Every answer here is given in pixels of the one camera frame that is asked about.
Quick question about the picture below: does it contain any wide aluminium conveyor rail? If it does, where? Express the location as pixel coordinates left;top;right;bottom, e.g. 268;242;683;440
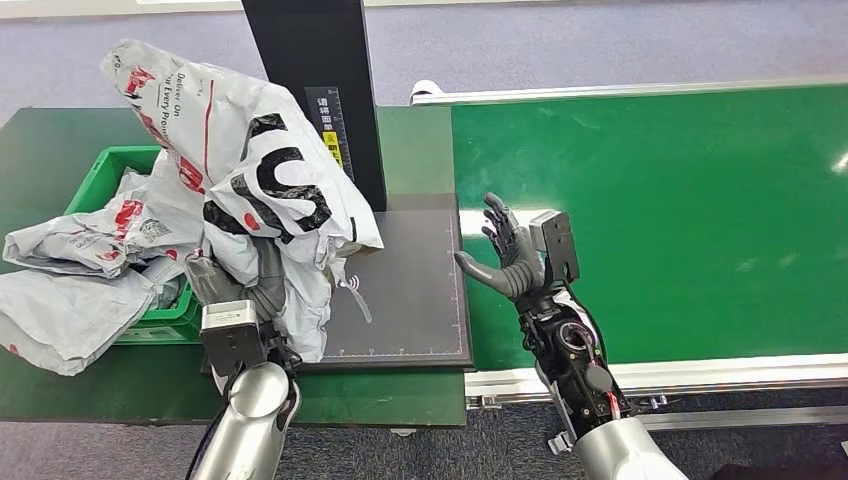
463;352;848;409

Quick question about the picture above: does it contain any grey mailer bag red logo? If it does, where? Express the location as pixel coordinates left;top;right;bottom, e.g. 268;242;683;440
3;168;207;280

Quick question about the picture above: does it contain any green conveyor belt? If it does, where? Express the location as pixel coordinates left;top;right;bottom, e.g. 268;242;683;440
451;84;848;371

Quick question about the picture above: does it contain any black yellow column label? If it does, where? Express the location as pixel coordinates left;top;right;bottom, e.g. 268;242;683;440
304;86;356;180

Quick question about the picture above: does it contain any green plastic crate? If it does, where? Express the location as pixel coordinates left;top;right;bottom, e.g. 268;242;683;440
64;145;203;346

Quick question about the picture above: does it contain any black scanner platform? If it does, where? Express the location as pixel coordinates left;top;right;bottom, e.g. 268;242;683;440
298;193;475;372

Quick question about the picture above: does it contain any thin aluminium conveyor rail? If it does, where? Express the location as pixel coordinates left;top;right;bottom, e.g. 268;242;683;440
409;74;848;107

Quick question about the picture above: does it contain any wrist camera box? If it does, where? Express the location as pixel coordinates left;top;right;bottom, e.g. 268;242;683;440
527;210;582;286
199;299;268;378

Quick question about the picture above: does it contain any white mailer bag black print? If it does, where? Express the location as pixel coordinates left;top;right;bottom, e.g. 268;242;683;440
100;38;386;364

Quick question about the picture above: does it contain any black scanner column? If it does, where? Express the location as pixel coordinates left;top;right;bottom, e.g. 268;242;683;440
240;0;388;213

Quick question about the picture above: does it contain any grey conveyor frame beam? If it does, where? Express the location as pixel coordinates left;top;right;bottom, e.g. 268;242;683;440
639;405;848;432

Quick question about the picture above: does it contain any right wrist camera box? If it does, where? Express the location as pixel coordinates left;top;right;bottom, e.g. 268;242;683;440
527;210;582;286

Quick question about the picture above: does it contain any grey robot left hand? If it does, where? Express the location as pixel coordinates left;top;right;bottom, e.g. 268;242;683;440
184;237;290;325

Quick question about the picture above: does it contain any plain grey mailer bag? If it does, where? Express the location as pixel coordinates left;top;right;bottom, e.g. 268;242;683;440
0;254;190;378

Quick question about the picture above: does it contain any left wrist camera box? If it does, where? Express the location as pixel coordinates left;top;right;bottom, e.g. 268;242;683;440
199;299;268;378

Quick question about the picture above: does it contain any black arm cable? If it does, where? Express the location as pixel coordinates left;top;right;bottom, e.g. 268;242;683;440
563;281;609;376

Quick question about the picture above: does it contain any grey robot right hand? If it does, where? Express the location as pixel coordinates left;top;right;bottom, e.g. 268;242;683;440
453;192;548;303

